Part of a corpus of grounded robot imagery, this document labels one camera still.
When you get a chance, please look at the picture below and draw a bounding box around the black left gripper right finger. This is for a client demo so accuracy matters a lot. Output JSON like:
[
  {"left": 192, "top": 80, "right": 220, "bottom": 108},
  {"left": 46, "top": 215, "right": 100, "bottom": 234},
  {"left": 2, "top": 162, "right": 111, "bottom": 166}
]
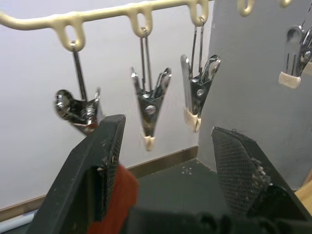
[{"left": 211, "top": 126, "right": 312, "bottom": 220}]

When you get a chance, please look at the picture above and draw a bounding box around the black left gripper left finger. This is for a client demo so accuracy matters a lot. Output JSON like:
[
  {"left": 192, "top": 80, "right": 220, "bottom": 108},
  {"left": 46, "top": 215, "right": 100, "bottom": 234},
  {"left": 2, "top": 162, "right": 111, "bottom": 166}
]
[{"left": 26, "top": 114, "right": 127, "bottom": 234}]

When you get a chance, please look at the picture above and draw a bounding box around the red sock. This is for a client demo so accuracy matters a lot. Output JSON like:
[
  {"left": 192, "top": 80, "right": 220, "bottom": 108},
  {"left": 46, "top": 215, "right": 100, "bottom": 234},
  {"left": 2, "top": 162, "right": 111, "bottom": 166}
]
[{"left": 87, "top": 163, "right": 140, "bottom": 234}]

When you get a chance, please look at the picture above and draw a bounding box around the silver metal clip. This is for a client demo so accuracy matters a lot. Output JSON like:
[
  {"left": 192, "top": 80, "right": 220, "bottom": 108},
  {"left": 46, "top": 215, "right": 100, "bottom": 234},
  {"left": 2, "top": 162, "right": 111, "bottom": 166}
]
[
  {"left": 53, "top": 40, "right": 104, "bottom": 135},
  {"left": 130, "top": 27, "right": 172, "bottom": 152},
  {"left": 180, "top": 16, "right": 221, "bottom": 133},
  {"left": 278, "top": 24, "right": 312, "bottom": 90}
]

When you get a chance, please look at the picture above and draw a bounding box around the cream plastic clip hanger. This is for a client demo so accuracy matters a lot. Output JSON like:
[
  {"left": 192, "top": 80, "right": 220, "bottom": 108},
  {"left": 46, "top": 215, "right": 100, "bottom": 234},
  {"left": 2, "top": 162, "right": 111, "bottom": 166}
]
[{"left": 0, "top": 0, "right": 293, "bottom": 51}]

